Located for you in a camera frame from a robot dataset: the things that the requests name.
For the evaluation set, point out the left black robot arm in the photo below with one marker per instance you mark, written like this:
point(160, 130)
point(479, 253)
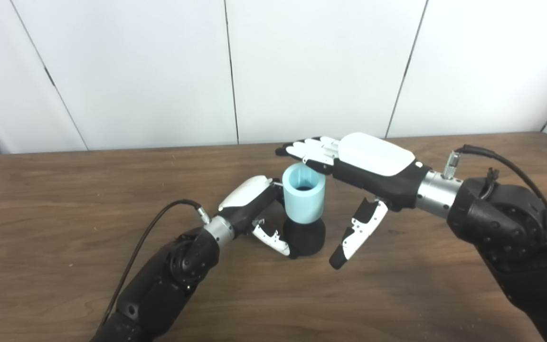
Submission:
point(169, 280)

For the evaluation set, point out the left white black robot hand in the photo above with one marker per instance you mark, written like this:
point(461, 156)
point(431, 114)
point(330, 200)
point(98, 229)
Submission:
point(247, 199)

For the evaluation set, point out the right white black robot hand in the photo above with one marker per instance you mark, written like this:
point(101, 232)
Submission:
point(378, 164)

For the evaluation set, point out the black flared nozzle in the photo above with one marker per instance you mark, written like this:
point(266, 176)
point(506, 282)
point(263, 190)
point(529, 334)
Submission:
point(306, 237)

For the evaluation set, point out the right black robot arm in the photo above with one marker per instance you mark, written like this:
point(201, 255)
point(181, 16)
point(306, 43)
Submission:
point(511, 232)

